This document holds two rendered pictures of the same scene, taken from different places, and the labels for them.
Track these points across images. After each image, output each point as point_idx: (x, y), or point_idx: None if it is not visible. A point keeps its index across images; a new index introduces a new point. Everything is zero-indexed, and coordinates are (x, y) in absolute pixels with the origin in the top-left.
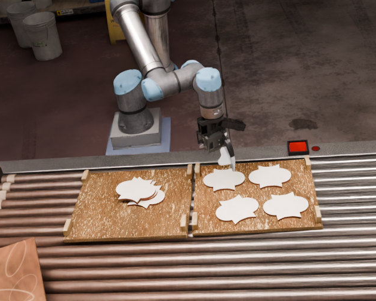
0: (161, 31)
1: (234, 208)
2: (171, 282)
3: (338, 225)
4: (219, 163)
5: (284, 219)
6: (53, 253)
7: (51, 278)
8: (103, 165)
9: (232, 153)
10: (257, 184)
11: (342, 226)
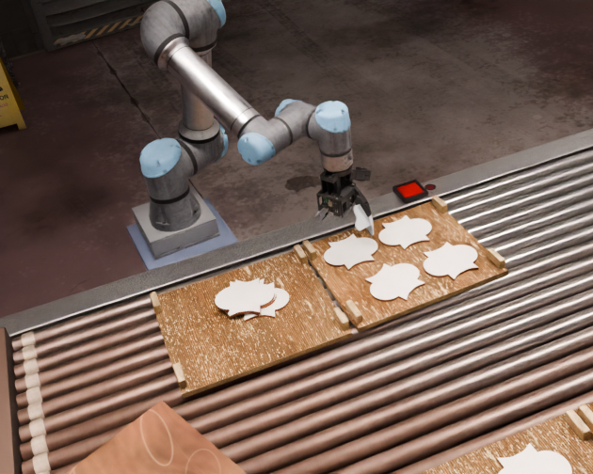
0: None
1: (391, 280)
2: (374, 397)
3: (520, 265)
4: (358, 228)
5: (459, 276)
6: None
7: None
8: (164, 281)
9: (369, 211)
10: (396, 245)
11: (528, 264)
